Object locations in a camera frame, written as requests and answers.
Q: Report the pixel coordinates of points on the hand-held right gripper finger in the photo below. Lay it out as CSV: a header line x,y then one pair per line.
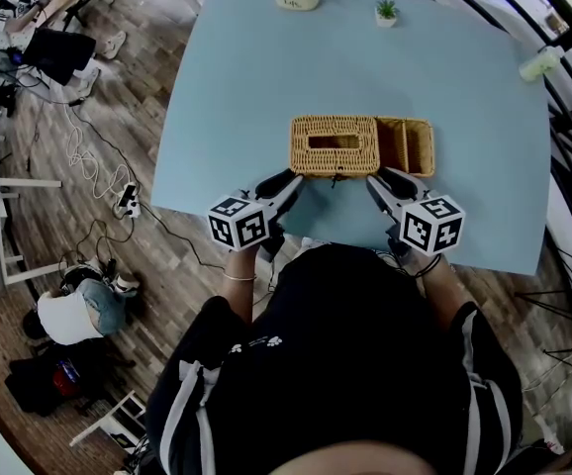
x,y
385,196
407,186

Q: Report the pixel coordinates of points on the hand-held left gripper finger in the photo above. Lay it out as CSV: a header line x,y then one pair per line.
x,y
273,183
286,198

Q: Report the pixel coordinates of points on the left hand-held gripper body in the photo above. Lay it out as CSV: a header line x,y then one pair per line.
x,y
239,223

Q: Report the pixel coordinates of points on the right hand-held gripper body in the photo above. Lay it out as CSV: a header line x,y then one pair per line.
x,y
432,225

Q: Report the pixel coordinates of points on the wicker tissue box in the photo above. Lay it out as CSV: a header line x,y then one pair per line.
x,y
335,159

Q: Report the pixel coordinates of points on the person's right forearm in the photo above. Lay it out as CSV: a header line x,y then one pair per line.
x,y
442,300

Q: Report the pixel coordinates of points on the person's left forearm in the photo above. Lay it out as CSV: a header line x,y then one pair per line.
x,y
240,300

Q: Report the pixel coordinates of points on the white power strip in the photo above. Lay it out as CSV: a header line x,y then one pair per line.
x,y
130,210

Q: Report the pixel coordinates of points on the black phone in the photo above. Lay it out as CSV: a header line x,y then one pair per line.
x,y
127,194

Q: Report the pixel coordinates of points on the person's black shirt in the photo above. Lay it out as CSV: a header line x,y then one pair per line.
x,y
345,359

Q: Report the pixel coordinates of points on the small white potted plant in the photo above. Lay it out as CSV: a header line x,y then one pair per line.
x,y
386,18

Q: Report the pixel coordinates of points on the pale green bottle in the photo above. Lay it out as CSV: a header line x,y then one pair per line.
x,y
541,63

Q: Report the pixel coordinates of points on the white step stool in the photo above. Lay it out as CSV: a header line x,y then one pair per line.
x,y
118,423

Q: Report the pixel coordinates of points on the black bag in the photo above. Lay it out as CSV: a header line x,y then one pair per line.
x,y
38,384

